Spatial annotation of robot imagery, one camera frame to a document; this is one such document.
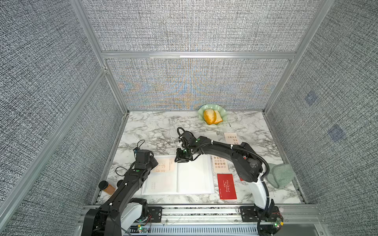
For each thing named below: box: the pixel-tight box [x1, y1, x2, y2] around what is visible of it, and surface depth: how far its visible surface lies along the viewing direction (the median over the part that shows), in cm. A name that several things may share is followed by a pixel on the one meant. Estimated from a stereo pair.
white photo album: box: [141, 154, 216, 196], surface depth 86 cm
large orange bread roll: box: [203, 108, 218, 125], surface depth 109 cm
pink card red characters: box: [223, 132, 240, 145], surface depth 106 cm
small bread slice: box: [214, 110, 224, 125], surface depth 111 cm
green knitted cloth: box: [266, 163, 296, 189], surface depth 86 cm
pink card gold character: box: [154, 158, 175, 173], surface depth 90 cm
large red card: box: [217, 173, 238, 200], surface depth 83 cm
